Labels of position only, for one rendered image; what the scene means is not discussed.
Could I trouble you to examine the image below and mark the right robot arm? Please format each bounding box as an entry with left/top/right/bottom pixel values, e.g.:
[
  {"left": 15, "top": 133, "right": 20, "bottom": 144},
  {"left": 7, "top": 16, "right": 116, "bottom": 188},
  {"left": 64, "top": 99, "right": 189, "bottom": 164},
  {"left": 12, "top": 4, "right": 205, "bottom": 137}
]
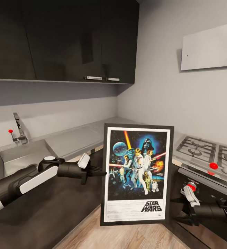
[{"left": 170, "top": 185, "right": 227, "bottom": 227}]

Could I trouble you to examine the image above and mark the poster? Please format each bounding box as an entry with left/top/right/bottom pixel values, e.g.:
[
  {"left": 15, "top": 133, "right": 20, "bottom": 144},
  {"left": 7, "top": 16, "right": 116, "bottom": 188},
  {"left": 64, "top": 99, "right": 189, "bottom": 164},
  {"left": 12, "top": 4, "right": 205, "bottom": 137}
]
[{"left": 100, "top": 123, "right": 174, "bottom": 226}]

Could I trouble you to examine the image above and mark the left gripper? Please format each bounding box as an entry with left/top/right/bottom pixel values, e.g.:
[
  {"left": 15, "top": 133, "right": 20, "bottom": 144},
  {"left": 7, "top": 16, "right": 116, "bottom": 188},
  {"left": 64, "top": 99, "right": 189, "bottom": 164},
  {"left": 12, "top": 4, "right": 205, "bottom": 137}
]
[{"left": 67, "top": 161, "right": 107, "bottom": 185}]

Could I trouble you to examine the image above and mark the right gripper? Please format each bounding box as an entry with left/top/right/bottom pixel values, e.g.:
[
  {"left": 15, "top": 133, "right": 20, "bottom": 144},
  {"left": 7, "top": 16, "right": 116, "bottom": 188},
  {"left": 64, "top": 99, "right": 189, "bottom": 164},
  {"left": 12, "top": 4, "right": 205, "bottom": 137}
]
[{"left": 170, "top": 196, "right": 215, "bottom": 227}]

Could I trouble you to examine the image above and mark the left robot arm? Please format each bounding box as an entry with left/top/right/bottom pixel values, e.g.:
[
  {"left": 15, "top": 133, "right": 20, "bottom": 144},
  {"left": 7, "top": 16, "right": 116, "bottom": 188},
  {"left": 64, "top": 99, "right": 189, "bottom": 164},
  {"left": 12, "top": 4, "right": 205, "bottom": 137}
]
[{"left": 0, "top": 153, "right": 107, "bottom": 210}]

